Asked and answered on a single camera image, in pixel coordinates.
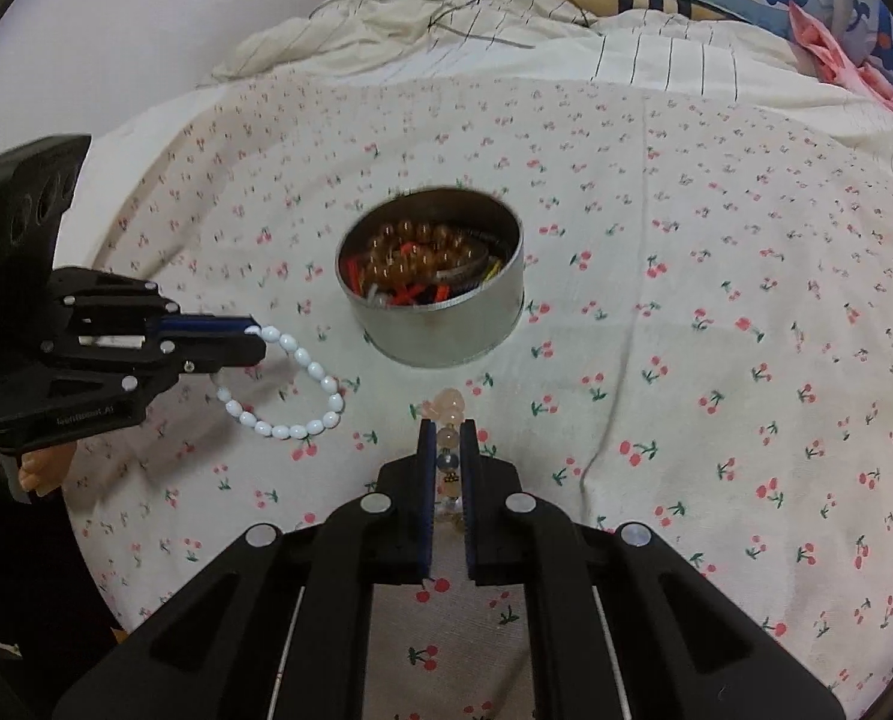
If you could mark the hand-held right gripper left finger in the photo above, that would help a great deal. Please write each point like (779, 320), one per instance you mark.
(420, 495)

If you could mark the yellow striped pillow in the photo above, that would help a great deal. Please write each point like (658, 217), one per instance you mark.
(656, 1)

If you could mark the round metal tin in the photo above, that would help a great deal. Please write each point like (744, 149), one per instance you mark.
(446, 322)

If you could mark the pink cloth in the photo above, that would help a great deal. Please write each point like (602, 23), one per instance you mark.
(828, 45)

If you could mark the cherry print bedsheet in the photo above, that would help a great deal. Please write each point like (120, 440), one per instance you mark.
(716, 315)

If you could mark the white striped quilt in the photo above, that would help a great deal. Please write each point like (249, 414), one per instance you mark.
(491, 45)

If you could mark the person's left hand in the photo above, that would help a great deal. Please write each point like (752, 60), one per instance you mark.
(45, 469)

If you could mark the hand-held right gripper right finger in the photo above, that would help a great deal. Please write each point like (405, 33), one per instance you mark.
(472, 495)

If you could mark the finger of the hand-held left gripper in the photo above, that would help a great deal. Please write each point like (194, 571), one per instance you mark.
(206, 325)
(221, 352)

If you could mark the black spiral bangle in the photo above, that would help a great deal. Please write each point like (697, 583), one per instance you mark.
(476, 266)

